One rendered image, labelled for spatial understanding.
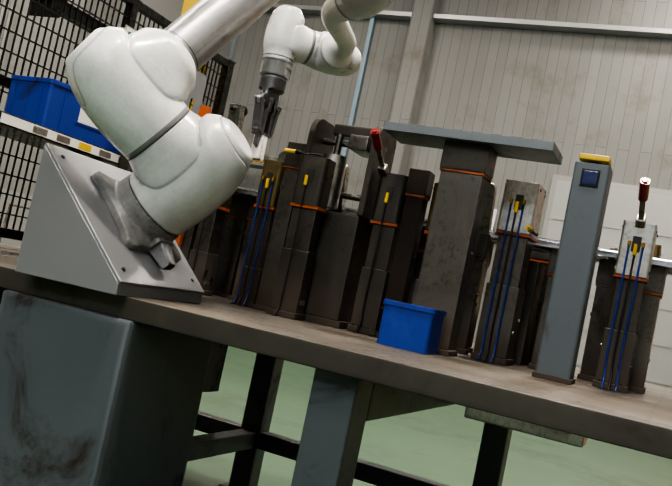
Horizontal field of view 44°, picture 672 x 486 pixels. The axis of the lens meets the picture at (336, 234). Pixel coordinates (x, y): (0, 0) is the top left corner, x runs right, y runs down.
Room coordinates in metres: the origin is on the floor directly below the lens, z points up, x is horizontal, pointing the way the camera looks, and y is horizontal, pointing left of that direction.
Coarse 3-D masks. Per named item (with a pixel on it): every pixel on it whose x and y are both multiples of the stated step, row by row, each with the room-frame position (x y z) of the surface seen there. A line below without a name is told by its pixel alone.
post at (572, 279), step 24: (576, 168) 1.68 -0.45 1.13; (600, 168) 1.66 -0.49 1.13; (576, 192) 1.67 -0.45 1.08; (600, 192) 1.66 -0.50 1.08; (576, 216) 1.67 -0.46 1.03; (600, 216) 1.65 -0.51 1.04; (576, 240) 1.67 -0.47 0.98; (576, 264) 1.66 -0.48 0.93; (552, 288) 1.68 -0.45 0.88; (576, 288) 1.66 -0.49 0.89; (552, 312) 1.67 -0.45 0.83; (576, 312) 1.66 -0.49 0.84; (552, 336) 1.67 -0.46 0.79; (576, 336) 1.65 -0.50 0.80; (552, 360) 1.67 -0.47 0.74; (576, 360) 1.70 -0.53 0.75
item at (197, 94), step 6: (198, 72) 2.49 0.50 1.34; (198, 78) 2.50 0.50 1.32; (204, 78) 2.53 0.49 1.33; (198, 84) 2.51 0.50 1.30; (204, 84) 2.54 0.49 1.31; (198, 90) 2.51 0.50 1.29; (192, 96) 2.49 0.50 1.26; (198, 96) 2.52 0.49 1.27; (186, 102) 2.47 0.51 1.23; (198, 102) 2.53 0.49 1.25; (192, 108) 2.50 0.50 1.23; (198, 108) 2.53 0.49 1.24
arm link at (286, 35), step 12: (276, 12) 2.34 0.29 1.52; (288, 12) 2.33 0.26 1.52; (300, 12) 2.35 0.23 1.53; (276, 24) 2.33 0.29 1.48; (288, 24) 2.33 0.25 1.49; (300, 24) 2.35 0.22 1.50; (264, 36) 2.37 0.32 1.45; (276, 36) 2.32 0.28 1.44; (288, 36) 2.33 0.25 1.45; (300, 36) 2.34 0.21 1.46; (312, 36) 2.36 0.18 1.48; (264, 48) 2.36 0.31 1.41; (276, 48) 2.33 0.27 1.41; (288, 48) 2.33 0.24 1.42; (300, 48) 2.35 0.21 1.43; (312, 48) 2.36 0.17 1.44; (300, 60) 2.38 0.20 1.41
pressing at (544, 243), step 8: (240, 192) 2.27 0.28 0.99; (248, 192) 2.26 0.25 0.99; (256, 192) 2.25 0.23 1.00; (424, 224) 2.07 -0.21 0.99; (496, 240) 2.18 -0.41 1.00; (544, 240) 1.96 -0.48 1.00; (552, 240) 1.96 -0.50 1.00; (536, 248) 2.15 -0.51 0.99; (544, 248) 2.13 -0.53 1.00; (600, 248) 1.92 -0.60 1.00; (600, 256) 2.05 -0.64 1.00; (608, 256) 1.90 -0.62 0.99; (616, 256) 1.90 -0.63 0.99; (656, 264) 1.86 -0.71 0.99; (664, 264) 1.86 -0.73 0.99
